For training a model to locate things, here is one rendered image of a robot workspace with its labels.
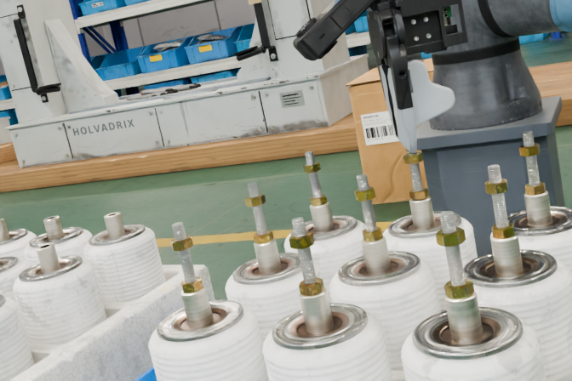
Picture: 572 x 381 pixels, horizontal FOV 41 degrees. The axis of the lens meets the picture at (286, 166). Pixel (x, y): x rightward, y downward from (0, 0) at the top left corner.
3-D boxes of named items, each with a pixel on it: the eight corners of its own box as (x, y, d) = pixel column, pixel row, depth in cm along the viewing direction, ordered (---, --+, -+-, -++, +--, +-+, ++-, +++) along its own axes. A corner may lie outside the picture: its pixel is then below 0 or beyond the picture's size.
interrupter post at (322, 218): (322, 228, 87) (316, 201, 86) (339, 228, 86) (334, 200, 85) (310, 235, 85) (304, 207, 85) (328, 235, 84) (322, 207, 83)
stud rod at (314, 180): (322, 215, 86) (309, 150, 84) (328, 216, 85) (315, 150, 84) (315, 218, 85) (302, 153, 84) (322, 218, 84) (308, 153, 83)
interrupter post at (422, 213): (426, 233, 78) (421, 202, 77) (408, 231, 79) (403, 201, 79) (441, 225, 79) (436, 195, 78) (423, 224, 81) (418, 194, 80)
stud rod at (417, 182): (420, 211, 80) (408, 140, 78) (428, 210, 79) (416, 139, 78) (415, 213, 79) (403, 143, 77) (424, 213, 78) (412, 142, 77)
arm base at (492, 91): (442, 113, 115) (431, 48, 113) (547, 99, 108) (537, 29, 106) (419, 135, 101) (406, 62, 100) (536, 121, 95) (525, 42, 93)
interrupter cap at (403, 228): (431, 244, 74) (430, 237, 74) (374, 237, 80) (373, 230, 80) (477, 219, 79) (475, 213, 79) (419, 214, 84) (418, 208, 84)
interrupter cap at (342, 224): (316, 220, 91) (315, 214, 91) (370, 220, 86) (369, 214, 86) (278, 242, 85) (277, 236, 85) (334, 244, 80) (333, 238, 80)
